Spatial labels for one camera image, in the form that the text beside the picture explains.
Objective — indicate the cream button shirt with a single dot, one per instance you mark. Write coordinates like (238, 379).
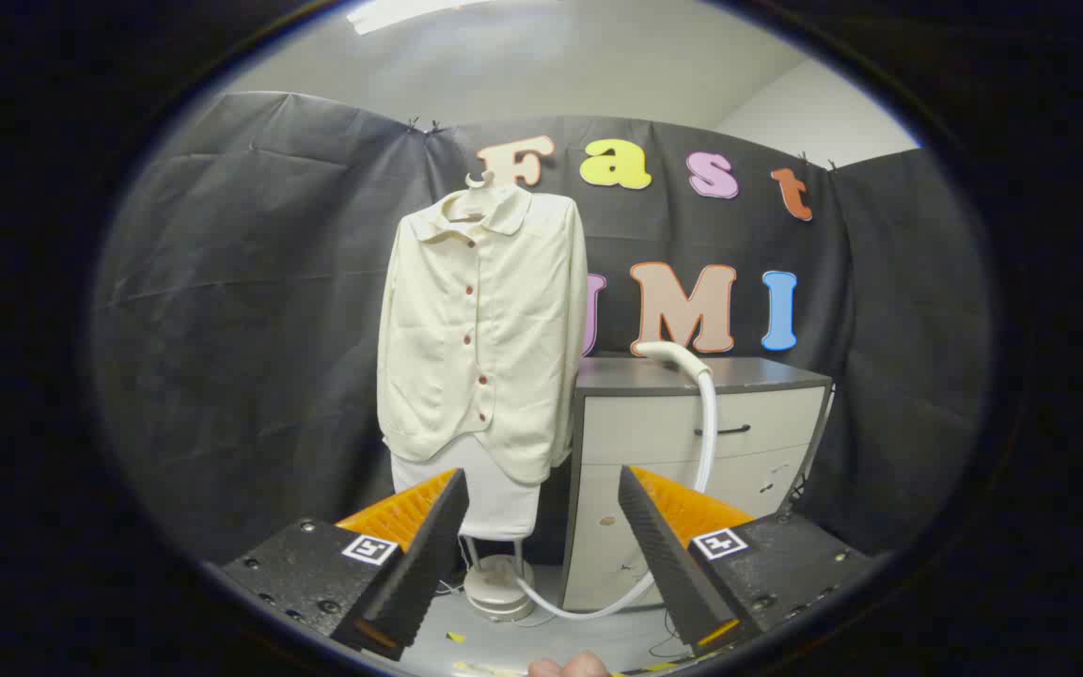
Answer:
(513, 329)

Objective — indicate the black backdrop cloth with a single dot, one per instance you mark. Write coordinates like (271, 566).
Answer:
(250, 329)

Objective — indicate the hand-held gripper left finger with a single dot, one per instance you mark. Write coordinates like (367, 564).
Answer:
(429, 555)

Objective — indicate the white garment steamer base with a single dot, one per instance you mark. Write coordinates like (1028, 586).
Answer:
(494, 588)

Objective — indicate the cream clothes hanger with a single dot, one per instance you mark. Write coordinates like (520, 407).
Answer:
(480, 183)

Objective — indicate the white ironing board pad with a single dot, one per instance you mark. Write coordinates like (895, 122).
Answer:
(494, 503)

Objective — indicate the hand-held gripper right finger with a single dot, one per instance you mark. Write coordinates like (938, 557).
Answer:
(659, 555)

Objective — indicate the grey and white cabinet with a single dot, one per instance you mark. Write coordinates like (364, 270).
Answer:
(654, 423)

